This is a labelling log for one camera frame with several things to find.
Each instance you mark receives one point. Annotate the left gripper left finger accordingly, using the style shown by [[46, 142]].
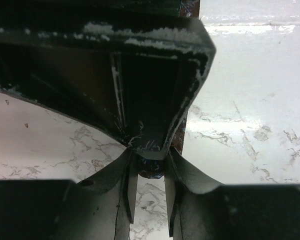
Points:
[[100, 207]]

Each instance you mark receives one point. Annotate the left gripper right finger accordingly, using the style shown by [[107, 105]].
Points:
[[201, 208]]

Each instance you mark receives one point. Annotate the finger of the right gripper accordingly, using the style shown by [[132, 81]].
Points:
[[133, 79]]

